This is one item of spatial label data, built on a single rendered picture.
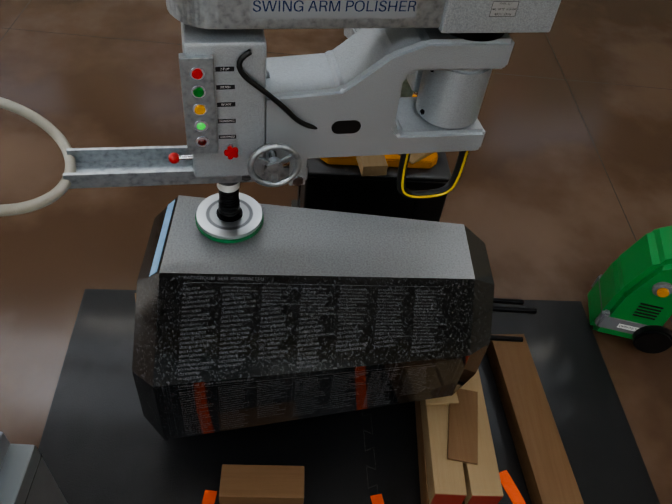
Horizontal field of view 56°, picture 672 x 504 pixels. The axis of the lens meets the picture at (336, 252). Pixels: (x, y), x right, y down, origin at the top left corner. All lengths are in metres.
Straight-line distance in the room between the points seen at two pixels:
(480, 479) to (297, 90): 1.50
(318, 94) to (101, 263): 1.82
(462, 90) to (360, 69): 0.30
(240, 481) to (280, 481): 0.14
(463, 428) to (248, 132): 1.38
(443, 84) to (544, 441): 1.52
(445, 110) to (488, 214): 1.85
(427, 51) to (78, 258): 2.13
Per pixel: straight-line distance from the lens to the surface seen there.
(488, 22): 1.71
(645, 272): 3.04
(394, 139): 1.86
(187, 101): 1.65
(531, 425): 2.75
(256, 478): 2.42
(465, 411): 2.53
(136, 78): 4.49
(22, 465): 1.81
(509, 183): 3.92
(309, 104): 1.72
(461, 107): 1.87
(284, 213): 2.16
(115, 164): 1.99
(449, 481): 2.40
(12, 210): 1.80
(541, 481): 2.65
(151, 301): 2.03
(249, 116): 1.71
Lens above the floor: 2.36
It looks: 47 degrees down
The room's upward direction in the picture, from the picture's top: 8 degrees clockwise
